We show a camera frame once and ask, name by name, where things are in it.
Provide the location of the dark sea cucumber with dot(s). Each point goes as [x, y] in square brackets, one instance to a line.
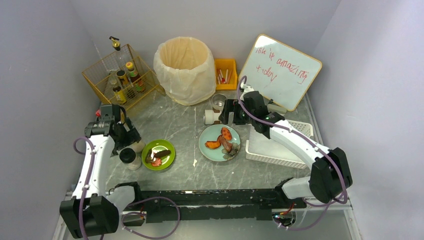
[163, 153]

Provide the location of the brown meat rib piece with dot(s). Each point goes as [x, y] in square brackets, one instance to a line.
[224, 142]

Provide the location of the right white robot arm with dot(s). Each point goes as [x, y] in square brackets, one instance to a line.
[330, 174]

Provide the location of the cream lid shaker jar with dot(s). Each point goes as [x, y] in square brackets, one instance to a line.
[138, 146]

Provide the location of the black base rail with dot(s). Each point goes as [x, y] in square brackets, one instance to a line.
[262, 204]

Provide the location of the white mug lying down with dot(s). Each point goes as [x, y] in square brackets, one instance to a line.
[211, 116]

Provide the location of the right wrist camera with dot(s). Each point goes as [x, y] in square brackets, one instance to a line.
[245, 88]

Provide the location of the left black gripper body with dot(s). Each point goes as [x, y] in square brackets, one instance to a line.
[125, 136]

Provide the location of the orange chicken wing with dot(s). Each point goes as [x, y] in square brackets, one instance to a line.
[213, 144]

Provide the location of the green plate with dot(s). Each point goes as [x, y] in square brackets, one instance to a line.
[156, 146]

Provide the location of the small yellow label bottle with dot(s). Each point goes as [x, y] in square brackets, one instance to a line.
[119, 95]

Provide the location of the light blue flower plate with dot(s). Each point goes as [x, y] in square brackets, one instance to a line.
[211, 133]

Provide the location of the yellow wire basket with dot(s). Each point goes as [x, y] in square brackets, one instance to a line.
[101, 77]

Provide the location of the whiteboard with red writing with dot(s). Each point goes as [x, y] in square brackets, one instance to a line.
[279, 72]

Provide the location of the upright steel lined mug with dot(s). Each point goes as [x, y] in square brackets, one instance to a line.
[218, 101]

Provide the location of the white plastic basket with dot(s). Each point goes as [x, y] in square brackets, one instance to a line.
[260, 148]

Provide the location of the tall yellow label spice jar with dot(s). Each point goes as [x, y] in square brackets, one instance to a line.
[125, 82]

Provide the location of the clear oil dispenser bottle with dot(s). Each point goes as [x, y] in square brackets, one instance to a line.
[116, 46]

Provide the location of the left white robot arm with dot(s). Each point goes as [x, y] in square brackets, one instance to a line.
[90, 211]

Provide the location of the orange fried piece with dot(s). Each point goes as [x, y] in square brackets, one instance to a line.
[225, 132]

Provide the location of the black lid shaker jar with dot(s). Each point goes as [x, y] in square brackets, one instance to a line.
[130, 159]

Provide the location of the yellow plastic bin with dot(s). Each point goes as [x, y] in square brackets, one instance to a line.
[229, 70]

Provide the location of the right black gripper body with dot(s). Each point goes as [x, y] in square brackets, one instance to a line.
[226, 112]

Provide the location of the trash bin with bag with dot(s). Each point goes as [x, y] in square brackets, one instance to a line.
[185, 68]

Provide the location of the red cap sauce bottle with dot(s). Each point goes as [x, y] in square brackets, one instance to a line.
[135, 77]

